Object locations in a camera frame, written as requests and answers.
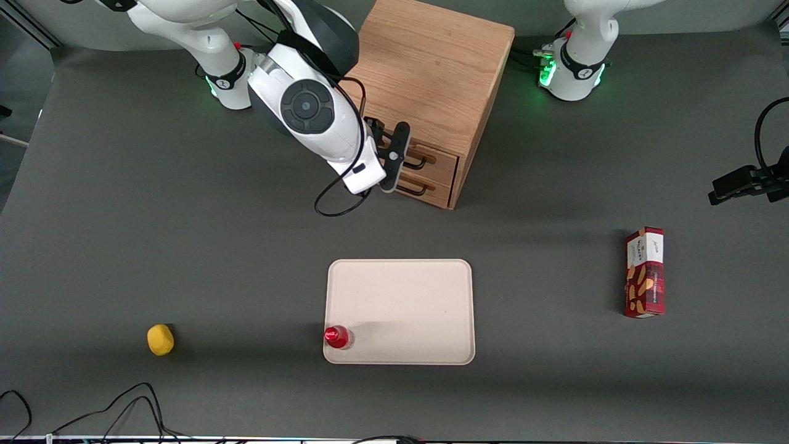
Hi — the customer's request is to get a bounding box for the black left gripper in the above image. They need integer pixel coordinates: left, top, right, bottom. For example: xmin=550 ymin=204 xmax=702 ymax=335
xmin=708 ymin=145 xmax=789 ymax=206

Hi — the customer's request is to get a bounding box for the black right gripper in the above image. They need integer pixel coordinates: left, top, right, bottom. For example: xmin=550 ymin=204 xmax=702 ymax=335
xmin=364 ymin=117 xmax=395 ymax=162

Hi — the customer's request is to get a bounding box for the wooden drawer cabinet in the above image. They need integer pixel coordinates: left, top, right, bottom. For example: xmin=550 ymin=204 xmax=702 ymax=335
xmin=339 ymin=0 xmax=516 ymax=210

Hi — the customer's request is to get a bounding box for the red tartan shortbread box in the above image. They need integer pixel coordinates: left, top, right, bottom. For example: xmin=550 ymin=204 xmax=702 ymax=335
xmin=623 ymin=226 xmax=666 ymax=319

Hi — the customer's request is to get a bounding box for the beige plastic tray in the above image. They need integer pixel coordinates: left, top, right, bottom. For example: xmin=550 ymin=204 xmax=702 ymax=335
xmin=323 ymin=259 xmax=476 ymax=366

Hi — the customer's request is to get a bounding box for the red capped bottle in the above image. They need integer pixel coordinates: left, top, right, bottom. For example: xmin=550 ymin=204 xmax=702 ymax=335
xmin=324 ymin=326 xmax=355 ymax=350

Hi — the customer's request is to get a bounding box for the yellow lemon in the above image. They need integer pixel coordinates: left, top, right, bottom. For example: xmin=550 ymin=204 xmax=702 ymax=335
xmin=147 ymin=324 xmax=175 ymax=356

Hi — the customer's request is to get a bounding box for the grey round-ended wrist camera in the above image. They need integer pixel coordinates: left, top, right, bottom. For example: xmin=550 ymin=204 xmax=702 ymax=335
xmin=378 ymin=121 xmax=412 ymax=193

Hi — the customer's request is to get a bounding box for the black looped gripper cable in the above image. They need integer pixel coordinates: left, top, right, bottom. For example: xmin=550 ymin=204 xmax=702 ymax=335
xmin=754 ymin=97 xmax=789 ymax=170

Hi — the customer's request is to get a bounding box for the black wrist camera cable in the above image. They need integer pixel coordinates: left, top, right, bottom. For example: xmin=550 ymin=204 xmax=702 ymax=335
xmin=259 ymin=0 xmax=374 ymax=218

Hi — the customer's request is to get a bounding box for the black arm base cable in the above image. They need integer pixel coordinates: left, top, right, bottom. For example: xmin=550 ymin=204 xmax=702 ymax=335
xmin=510 ymin=18 xmax=577 ymax=67
xmin=236 ymin=11 xmax=275 ymax=38

